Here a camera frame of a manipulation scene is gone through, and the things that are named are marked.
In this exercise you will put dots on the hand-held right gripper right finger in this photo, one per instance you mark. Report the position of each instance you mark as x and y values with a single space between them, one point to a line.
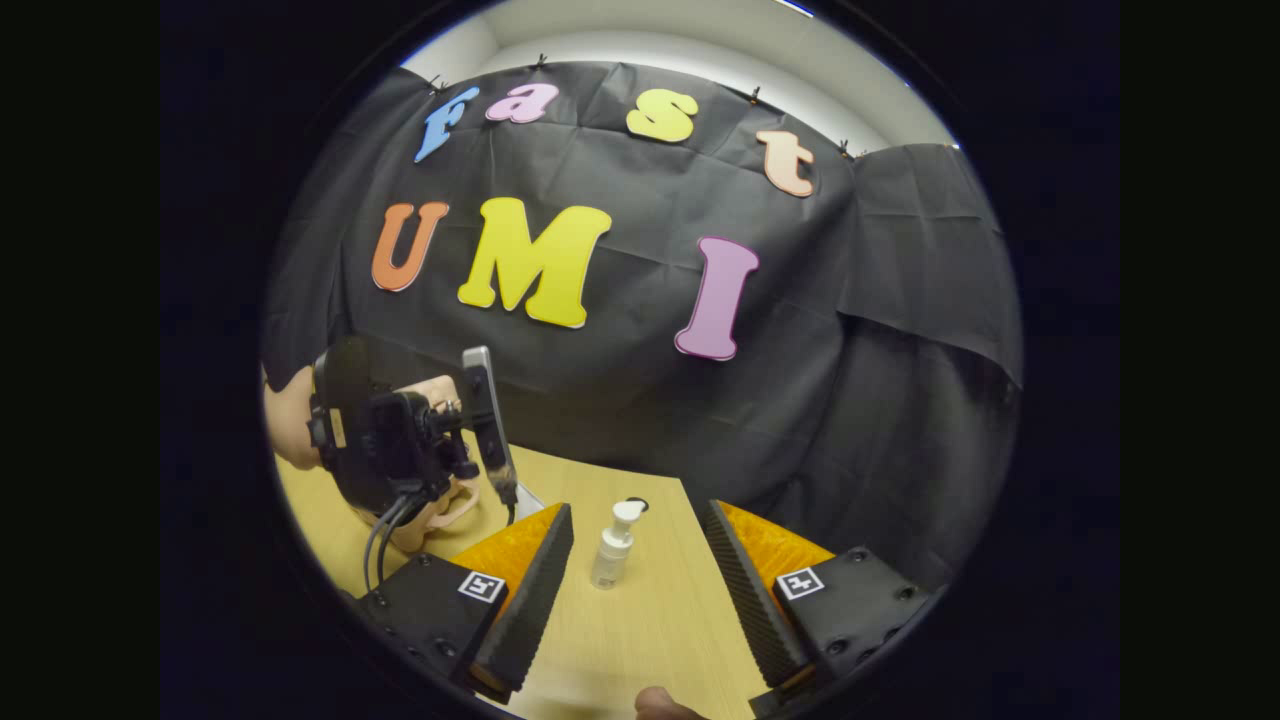
750 610

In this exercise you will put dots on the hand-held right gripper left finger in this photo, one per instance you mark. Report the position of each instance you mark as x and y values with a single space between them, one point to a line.
530 610

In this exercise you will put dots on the pink suitcase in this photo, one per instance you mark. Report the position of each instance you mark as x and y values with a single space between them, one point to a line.
420 530

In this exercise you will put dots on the white pump bottle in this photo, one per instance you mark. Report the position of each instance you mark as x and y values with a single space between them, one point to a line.
610 555

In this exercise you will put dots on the black backdrop cloth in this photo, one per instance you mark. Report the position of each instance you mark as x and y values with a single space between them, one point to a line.
620 400

